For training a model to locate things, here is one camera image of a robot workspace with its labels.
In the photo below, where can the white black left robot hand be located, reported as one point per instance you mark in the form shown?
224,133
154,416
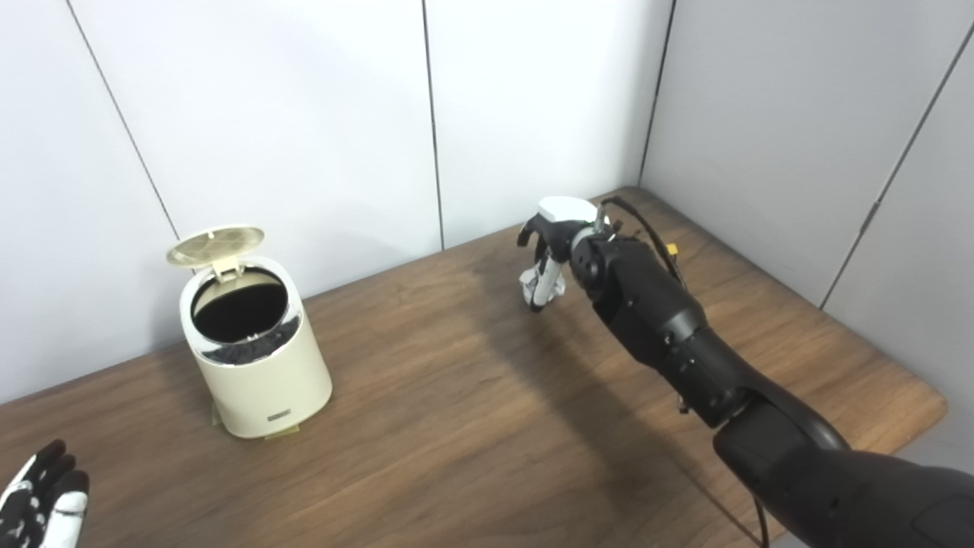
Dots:
46,502

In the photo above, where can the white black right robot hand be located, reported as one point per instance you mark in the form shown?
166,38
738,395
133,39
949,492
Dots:
559,221

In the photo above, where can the white paper ball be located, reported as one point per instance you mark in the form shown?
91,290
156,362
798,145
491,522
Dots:
554,288

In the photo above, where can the cream-colored lidded bin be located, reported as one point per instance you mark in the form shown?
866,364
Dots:
262,365

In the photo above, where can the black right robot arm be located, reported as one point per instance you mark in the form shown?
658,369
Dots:
685,335

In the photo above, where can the black wall panel hinge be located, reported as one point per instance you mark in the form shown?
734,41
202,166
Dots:
872,217

